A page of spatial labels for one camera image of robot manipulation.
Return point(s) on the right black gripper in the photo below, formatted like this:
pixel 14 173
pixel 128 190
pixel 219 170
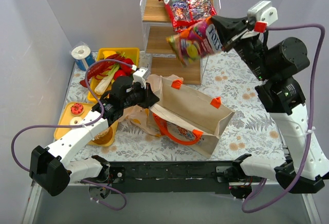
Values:
pixel 235 34

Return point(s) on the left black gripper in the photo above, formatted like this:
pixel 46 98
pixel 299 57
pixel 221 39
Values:
pixel 146 95

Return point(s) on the banana print plastic bag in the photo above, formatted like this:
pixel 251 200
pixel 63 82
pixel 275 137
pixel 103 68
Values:
pixel 139 116

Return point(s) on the orange fruit candy bag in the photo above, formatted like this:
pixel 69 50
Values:
pixel 196 42

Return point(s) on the beige canvas tote bag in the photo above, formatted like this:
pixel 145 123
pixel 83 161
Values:
pixel 189 117

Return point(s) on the red candy bag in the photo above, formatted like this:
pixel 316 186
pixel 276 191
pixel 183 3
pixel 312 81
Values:
pixel 185 13

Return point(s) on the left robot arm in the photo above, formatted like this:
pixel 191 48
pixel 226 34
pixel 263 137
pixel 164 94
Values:
pixel 52 167

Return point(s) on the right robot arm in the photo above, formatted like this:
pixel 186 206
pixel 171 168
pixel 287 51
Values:
pixel 305 168

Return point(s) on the red bell pepper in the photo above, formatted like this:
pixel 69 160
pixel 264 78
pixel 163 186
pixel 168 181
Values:
pixel 126 65

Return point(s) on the small red tomato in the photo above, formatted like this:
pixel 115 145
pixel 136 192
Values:
pixel 119 73

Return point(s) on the yellow vegetable bin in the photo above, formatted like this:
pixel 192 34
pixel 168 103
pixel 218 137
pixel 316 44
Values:
pixel 113 65

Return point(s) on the white leek stalk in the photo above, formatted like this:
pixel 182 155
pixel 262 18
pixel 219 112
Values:
pixel 104 83

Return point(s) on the red toy lobster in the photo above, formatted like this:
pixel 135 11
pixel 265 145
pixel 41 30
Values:
pixel 101 69

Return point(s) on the red frosted donut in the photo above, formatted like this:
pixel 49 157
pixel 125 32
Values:
pixel 77 109

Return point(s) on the blue wrapped paper roll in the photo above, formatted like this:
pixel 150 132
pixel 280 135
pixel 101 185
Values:
pixel 82 56

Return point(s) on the yellow flat tray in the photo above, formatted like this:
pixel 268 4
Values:
pixel 67 116

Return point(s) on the floral table mat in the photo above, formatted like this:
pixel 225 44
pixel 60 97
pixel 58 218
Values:
pixel 251 130

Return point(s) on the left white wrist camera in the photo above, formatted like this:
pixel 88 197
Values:
pixel 141 75

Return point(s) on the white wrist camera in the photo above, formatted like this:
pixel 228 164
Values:
pixel 141 75
pixel 262 15

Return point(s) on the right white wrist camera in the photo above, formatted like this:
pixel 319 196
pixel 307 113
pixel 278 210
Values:
pixel 262 15

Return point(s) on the white ring donut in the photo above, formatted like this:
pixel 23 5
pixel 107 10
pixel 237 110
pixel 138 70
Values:
pixel 75 120

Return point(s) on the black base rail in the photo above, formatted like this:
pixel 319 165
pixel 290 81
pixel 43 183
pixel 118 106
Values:
pixel 174 176

